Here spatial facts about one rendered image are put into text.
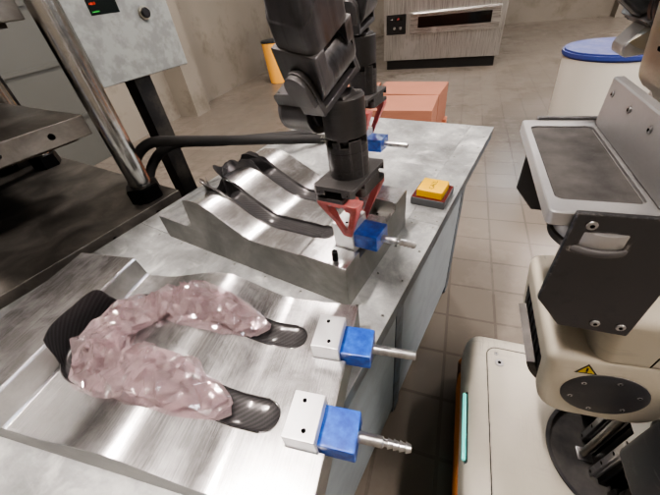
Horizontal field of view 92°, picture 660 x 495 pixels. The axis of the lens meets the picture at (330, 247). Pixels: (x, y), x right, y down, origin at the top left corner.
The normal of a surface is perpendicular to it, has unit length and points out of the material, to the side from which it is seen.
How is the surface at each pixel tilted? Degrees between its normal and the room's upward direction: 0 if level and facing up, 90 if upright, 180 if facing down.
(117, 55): 90
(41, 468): 0
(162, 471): 29
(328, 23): 100
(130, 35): 90
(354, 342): 0
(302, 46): 116
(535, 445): 0
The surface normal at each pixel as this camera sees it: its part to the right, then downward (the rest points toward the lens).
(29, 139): 0.85, 0.26
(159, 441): 0.35, -0.64
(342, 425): -0.11, -0.76
